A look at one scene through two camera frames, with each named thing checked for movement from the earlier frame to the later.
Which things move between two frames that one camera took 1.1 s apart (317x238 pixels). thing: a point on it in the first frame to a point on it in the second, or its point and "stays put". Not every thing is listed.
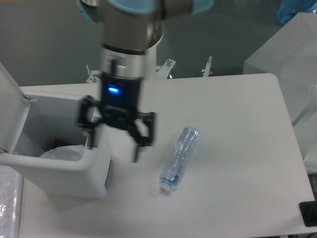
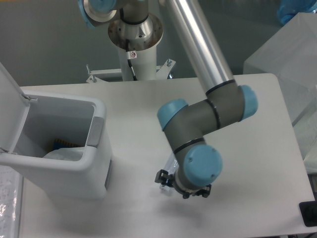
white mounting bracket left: x=92 y=78 stays put
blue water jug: x=288 y=9 stays put
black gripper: x=120 y=99 to x=162 y=176
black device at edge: x=308 y=212 stays put
